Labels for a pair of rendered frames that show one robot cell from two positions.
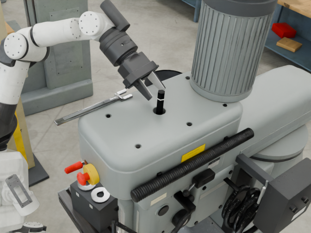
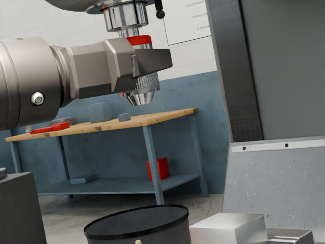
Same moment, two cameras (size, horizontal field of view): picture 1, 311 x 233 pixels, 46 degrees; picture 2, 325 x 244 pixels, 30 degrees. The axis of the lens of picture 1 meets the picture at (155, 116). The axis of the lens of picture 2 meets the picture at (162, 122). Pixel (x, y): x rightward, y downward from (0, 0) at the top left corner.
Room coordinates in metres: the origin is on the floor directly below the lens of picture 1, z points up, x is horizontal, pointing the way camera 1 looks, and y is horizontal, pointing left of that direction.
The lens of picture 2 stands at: (0.15, 0.06, 1.22)
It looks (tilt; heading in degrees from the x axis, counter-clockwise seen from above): 4 degrees down; 352
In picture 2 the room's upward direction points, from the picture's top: 10 degrees counter-clockwise
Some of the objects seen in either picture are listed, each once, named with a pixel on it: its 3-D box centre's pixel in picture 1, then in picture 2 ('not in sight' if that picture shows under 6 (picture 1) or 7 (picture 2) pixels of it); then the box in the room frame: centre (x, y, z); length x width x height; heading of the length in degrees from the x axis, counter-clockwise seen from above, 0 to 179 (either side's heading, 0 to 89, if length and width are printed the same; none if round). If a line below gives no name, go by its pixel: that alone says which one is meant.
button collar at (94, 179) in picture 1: (91, 174); not in sight; (0.68, 0.17, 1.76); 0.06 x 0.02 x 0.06; 40
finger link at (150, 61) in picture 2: not in sight; (148, 61); (0.80, -0.02, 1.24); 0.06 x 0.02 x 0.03; 114
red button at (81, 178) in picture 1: (83, 178); not in sight; (0.66, 0.18, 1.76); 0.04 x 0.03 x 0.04; 40
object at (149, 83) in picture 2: not in sight; (135, 70); (0.83, -0.01, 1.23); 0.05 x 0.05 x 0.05
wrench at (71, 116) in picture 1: (94, 107); not in sight; (0.81, 0.18, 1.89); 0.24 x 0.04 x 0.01; 133
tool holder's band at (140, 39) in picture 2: not in sight; (130, 42); (0.83, -0.01, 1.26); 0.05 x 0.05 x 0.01
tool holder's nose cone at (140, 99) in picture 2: not in sight; (140, 99); (0.83, -0.01, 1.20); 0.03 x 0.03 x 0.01
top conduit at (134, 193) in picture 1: (197, 160); not in sight; (0.74, -0.13, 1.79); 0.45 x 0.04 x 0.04; 130
